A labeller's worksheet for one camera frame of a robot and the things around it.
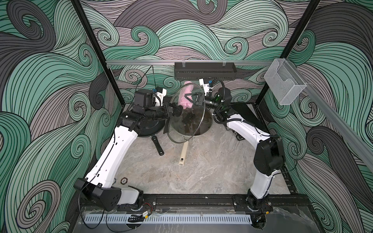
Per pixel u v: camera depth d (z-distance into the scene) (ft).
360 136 1.75
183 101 2.27
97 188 1.22
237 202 2.39
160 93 2.00
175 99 2.69
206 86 2.31
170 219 2.29
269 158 1.56
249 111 3.62
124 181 2.67
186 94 2.34
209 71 3.12
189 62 3.08
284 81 2.57
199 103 2.17
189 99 2.32
